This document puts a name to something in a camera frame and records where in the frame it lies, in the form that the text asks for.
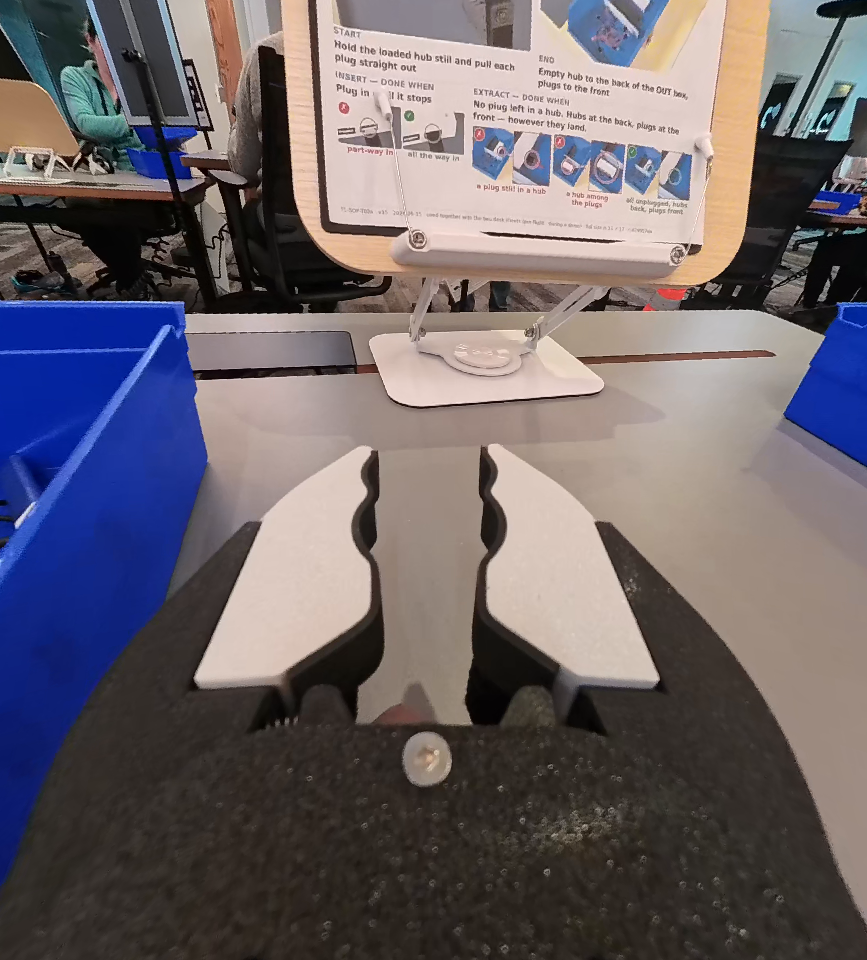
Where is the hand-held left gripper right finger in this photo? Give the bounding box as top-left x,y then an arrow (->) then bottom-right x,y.
471,442 -> 663,724

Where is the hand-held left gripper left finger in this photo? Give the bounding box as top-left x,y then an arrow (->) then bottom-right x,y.
193,446 -> 386,724

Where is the blue plastic bin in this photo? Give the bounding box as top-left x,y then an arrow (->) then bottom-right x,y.
0,300 -> 210,960
783,301 -> 867,498

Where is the dark usb adapter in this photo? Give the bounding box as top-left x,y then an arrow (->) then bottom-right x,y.
0,454 -> 47,531

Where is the black office chair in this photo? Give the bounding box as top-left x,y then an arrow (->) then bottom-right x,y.
208,45 -> 395,314

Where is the black tripod pole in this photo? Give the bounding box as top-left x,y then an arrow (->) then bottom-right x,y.
121,48 -> 222,303

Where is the small blue bin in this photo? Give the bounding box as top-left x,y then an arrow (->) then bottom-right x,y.
126,126 -> 200,181

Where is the wooden edged background table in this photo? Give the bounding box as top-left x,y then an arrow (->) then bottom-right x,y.
0,166 -> 215,303

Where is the wooden document stand white base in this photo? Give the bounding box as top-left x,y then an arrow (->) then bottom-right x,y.
281,0 -> 772,410

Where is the printed instruction sheet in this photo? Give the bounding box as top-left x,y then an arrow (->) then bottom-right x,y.
315,0 -> 729,246

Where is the dark monitor screen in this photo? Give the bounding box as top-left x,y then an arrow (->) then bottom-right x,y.
87,0 -> 200,130

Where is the small wooden document stand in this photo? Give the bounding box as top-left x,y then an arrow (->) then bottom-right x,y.
0,75 -> 84,183

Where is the black floor lamp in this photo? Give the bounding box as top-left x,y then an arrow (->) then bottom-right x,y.
803,0 -> 867,138

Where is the black table cable panel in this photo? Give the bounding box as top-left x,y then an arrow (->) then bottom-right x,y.
187,332 -> 356,373

